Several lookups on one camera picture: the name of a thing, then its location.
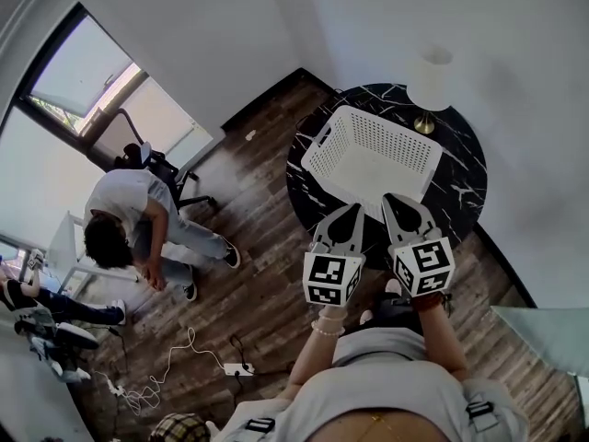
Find white cable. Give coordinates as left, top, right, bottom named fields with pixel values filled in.
left=94, top=327, right=226, bottom=417

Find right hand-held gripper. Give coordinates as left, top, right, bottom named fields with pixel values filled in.
left=381, top=192, right=456, bottom=299

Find person's grey top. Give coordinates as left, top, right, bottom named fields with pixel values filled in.
left=206, top=327, right=530, bottom=442

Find black-framed window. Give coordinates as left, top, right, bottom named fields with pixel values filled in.
left=0, top=1, right=215, bottom=266

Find white perforated plastic basket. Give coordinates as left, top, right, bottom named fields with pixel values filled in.
left=300, top=104, right=444, bottom=223

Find yellow plaid fabric item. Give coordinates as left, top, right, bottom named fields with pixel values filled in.
left=149, top=412, right=212, bottom=442

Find person's right forearm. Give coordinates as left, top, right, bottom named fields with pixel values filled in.
left=416, top=292, right=468, bottom=379

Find pearl bead bracelet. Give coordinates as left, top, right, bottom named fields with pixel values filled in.
left=310, top=318, right=346, bottom=339

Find frosted glass partition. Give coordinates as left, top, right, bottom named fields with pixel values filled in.
left=491, top=305, right=589, bottom=377

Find black strap buckle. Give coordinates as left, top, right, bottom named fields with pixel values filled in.
left=243, top=416, right=277, bottom=435
left=464, top=401, right=496, bottom=421

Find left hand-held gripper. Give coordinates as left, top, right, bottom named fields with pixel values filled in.
left=302, top=204, right=367, bottom=308

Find red wrist band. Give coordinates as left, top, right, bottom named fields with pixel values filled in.
left=411, top=291, right=445, bottom=312

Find person's left forearm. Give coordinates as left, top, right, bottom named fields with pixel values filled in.
left=287, top=304, right=349, bottom=398

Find white table lamp brass base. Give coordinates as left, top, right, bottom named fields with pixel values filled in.
left=406, top=43, right=455, bottom=135

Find thin black lamp cable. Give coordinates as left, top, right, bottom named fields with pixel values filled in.
left=294, top=87, right=344, bottom=133

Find black marble round table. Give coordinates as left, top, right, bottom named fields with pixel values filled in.
left=285, top=83, right=489, bottom=271

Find white power strip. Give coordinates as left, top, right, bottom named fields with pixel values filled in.
left=223, top=361, right=256, bottom=378

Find black office chair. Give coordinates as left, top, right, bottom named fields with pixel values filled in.
left=94, top=107, right=217, bottom=211

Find person's black trousers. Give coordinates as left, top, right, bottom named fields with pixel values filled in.
left=358, top=292, right=424, bottom=335

